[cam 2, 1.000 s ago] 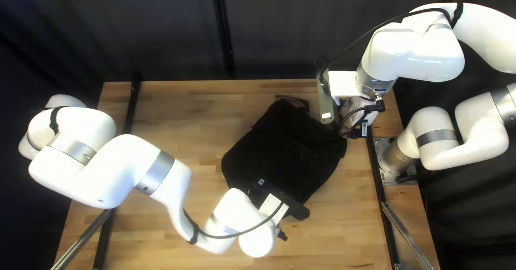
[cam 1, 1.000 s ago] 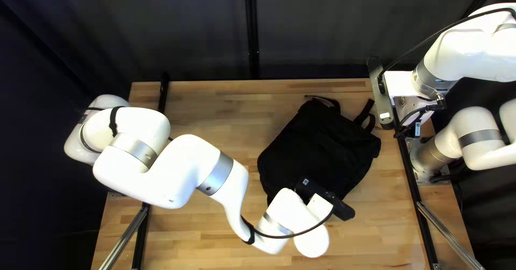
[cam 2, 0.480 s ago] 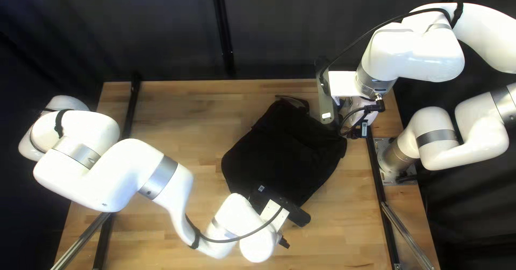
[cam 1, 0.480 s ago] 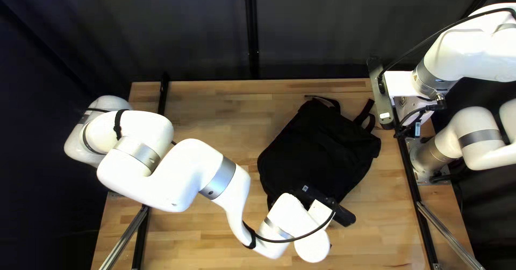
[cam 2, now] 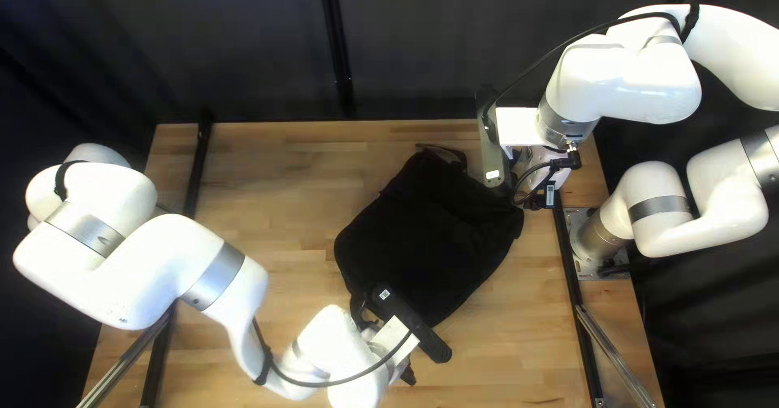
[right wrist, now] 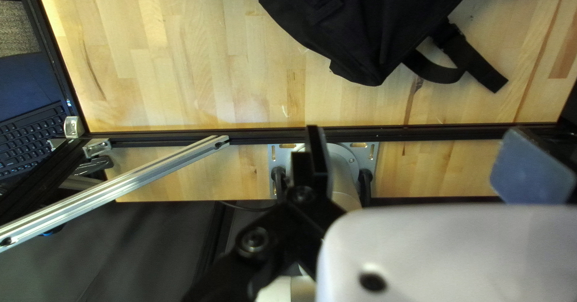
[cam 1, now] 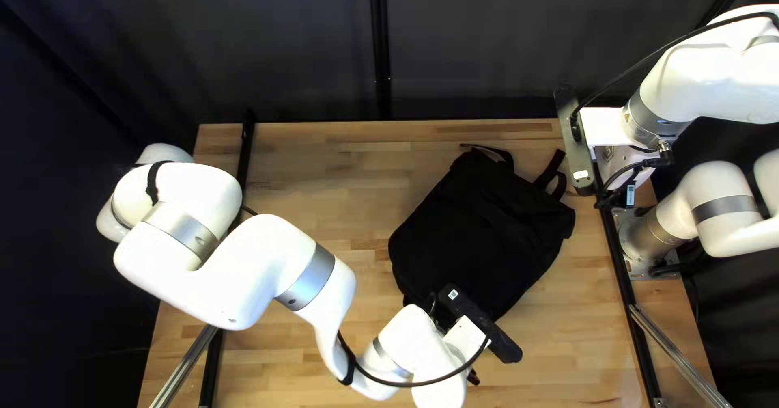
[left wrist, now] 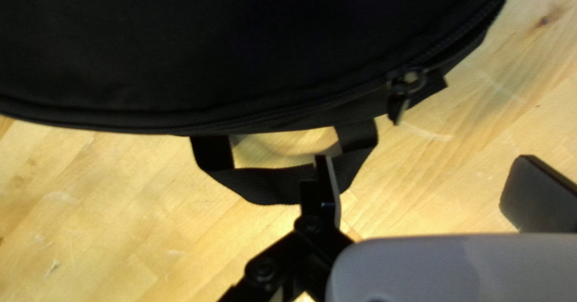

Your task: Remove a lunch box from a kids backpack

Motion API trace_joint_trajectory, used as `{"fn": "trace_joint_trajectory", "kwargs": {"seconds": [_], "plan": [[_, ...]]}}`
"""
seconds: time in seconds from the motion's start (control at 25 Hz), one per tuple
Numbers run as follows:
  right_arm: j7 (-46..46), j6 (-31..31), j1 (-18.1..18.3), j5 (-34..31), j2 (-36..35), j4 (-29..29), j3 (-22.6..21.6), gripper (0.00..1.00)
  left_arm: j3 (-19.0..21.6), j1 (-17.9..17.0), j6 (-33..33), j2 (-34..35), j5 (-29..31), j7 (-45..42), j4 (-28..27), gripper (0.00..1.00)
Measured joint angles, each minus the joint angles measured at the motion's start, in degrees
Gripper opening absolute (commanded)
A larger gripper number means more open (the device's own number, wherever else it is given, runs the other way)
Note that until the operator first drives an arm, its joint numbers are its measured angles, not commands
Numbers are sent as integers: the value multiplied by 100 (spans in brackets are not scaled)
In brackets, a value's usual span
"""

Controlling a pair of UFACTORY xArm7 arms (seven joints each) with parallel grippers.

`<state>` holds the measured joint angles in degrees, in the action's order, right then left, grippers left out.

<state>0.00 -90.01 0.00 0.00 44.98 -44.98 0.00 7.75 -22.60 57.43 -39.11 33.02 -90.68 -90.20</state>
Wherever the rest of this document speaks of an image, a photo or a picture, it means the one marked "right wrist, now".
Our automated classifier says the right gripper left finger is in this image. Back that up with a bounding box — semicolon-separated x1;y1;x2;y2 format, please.
180;124;348;302

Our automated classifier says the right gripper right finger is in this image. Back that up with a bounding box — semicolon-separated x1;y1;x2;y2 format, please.
489;127;577;205

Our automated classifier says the black backpack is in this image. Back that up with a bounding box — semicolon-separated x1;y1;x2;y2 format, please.
241;0;542;94

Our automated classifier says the black laptop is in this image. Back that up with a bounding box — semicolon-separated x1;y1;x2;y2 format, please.
0;52;75;183

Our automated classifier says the black frame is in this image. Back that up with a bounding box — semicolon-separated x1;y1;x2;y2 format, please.
0;0;577;249

